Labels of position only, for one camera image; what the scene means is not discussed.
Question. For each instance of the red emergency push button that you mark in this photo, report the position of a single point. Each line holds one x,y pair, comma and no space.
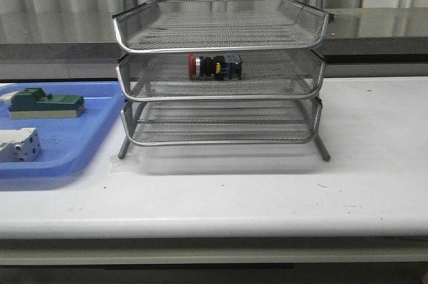
221,67

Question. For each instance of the blue plastic tray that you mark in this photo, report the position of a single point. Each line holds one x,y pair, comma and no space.
67,144

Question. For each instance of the grey stone counter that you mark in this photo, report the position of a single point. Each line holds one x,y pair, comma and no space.
361,42

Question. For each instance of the white circuit breaker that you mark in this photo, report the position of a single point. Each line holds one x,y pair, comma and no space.
20,145

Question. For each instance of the green and beige switch block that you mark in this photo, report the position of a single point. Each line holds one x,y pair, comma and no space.
33,103

